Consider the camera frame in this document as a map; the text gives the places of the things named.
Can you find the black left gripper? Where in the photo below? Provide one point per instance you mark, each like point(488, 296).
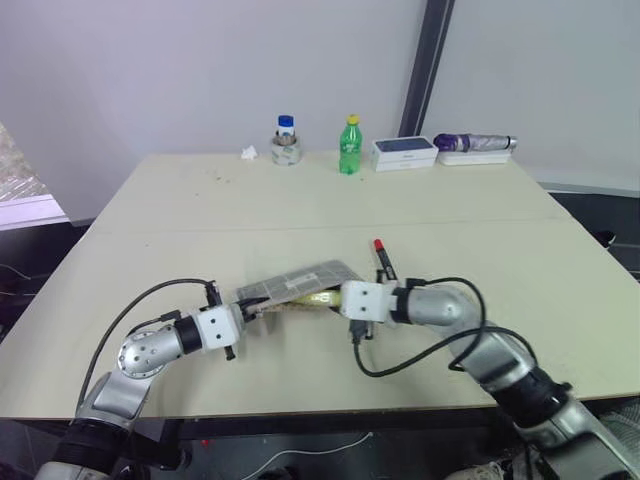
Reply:
point(230, 353)

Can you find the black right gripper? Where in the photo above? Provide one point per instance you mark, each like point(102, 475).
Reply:
point(361, 331)

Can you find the yellow highlighter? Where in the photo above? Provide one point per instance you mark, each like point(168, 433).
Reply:
point(320, 299)

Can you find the grey grid zip pouch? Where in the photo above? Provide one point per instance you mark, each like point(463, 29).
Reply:
point(305, 280)

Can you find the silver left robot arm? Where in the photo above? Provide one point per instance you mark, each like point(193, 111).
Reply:
point(145, 352)

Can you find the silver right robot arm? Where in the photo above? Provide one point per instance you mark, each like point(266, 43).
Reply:
point(505, 360)

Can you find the red-capped black marker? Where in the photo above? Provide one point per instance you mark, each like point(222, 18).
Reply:
point(384, 260)

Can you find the crumpled white tissue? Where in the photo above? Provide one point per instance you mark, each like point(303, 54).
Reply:
point(248, 153)

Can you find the clear packing tape roll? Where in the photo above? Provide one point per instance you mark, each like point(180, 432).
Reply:
point(287, 154)

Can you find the green soda bottle yellow cap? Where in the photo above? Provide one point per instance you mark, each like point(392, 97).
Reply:
point(350, 147)

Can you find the white phone box blue lid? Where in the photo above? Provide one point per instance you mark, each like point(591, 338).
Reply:
point(404, 152)

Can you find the small blue-capped white bottle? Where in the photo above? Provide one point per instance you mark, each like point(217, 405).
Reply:
point(285, 127)

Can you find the flat white box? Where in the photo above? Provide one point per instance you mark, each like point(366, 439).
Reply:
point(475, 157)

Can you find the beige mesh bag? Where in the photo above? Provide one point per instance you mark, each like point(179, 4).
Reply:
point(480, 472)

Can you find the folded purple grey umbrella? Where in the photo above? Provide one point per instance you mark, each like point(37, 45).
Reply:
point(475, 142)

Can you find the white window ledge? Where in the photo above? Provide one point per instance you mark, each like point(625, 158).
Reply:
point(25, 200)

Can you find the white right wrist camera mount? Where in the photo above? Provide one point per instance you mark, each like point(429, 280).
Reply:
point(365, 299)

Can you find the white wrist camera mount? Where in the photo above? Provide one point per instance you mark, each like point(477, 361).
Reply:
point(219, 327)
point(365, 299)

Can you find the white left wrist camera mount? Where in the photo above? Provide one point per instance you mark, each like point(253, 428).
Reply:
point(219, 327)

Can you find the dark grey wall post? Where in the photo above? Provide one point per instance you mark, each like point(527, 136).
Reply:
point(427, 65)

